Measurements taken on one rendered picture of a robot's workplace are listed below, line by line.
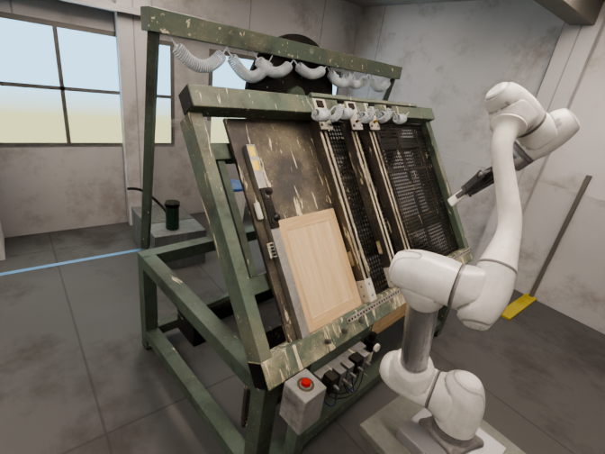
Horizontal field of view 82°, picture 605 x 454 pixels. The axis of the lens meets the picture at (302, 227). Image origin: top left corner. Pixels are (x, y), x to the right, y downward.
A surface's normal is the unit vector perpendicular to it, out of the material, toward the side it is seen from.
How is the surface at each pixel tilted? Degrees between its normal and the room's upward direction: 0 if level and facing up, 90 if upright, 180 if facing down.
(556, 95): 90
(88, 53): 90
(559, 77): 90
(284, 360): 55
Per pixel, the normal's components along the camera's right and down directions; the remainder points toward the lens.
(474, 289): -0.25, -0.33
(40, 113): 0.61, 0.39
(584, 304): -0.77, 0.15
